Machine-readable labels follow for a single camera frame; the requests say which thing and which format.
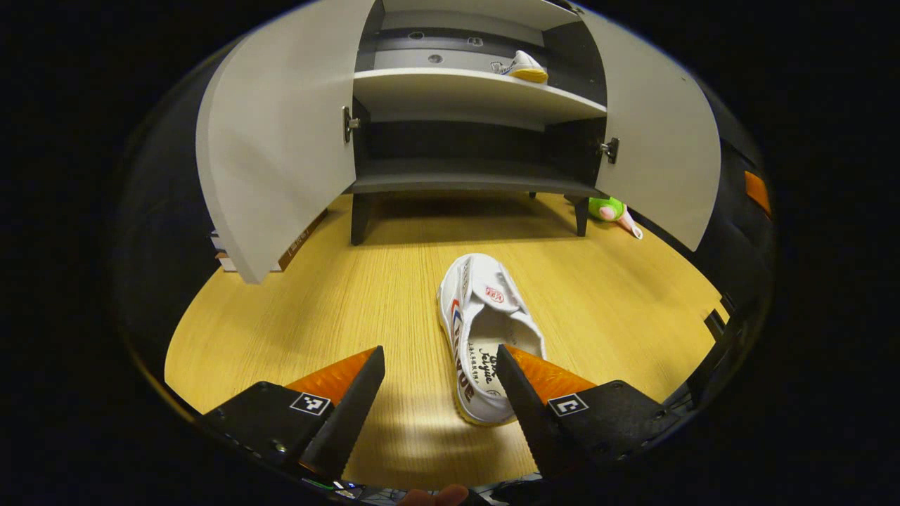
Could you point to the green plush toy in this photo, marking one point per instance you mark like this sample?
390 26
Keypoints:
606 209

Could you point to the grey shoe cabinet door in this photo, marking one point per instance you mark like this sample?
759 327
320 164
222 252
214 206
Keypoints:
281 140
661 140

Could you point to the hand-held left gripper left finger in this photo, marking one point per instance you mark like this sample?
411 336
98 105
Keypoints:
351 414

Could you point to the black backdrop cloth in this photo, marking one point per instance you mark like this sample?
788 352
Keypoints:
162 232

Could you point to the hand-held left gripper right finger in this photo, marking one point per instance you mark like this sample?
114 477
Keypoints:
527 414

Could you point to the stack of books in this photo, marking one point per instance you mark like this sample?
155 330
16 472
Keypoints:
302 242

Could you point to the white canvas shoe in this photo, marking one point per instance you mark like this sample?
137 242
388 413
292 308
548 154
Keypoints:
485 316
527 67

